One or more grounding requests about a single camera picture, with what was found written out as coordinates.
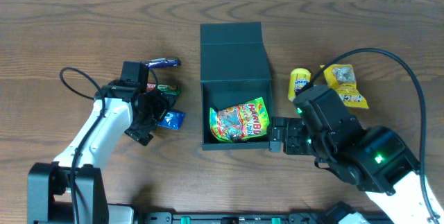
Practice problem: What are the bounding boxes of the blue Oreo cookie pack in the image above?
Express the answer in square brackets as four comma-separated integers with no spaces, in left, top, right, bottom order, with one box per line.
[157,110,185,130]

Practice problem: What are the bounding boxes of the yellow Hacks candy bag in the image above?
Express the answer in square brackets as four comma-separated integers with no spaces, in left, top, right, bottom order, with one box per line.
[323,64,369,109]

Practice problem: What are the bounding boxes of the dark green open gift box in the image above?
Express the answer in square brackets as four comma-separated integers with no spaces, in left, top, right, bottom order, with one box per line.
[200,22,274,150]

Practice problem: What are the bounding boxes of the red green KitKat Milo bar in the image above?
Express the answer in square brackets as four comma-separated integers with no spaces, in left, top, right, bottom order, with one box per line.
[146,83,181,96]

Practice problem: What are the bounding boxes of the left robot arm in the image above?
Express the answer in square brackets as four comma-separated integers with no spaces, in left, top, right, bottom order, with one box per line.
[27,85,176,223]

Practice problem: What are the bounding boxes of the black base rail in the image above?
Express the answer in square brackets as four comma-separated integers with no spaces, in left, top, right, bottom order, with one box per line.
[138,211,393,224]

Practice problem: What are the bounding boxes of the green Haribo gummy bag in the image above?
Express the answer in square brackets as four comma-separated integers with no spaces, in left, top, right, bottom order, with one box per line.
[209,97,271,143]

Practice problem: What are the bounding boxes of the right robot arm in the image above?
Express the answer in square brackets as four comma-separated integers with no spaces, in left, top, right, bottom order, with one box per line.
[268,85,443,223]

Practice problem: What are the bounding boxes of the blue foil chocolate bar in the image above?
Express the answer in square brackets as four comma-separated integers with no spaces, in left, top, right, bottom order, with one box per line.
[142,58,181,69]

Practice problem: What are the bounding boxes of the yellow Mentos gum bottle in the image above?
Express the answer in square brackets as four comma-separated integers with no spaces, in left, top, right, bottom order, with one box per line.
[288,68,311,102]

